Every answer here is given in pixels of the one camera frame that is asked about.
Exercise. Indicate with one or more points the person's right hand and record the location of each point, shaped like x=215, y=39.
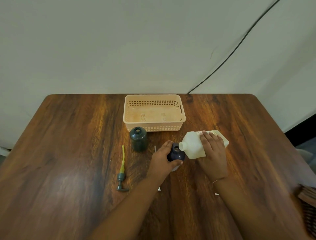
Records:
x=214, y=160

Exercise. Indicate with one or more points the person's left hand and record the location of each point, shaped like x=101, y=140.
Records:
x=160, y=163

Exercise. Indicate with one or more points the person's left thumb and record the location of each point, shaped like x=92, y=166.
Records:
x=176, y=163

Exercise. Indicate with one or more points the dark blue bottle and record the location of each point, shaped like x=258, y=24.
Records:
x=175, y=152

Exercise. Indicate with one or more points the white plastic jug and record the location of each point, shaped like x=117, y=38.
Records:
x=193, y=145

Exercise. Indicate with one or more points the person's right forearm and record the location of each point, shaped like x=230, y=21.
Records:
x=254, y=212

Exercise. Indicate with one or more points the person's left forearm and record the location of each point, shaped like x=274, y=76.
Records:
x=130, y=210

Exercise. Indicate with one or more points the dark green bottle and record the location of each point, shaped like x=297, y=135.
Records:
x=138, y=139

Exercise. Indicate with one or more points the beige plastic basket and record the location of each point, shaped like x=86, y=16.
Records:
x=154, y=113

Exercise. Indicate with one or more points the green pump head yellow tube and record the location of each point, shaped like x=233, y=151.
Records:
x=121, y=173

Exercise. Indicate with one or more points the brown wicker chair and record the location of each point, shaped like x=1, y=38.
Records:
x=308, y=205

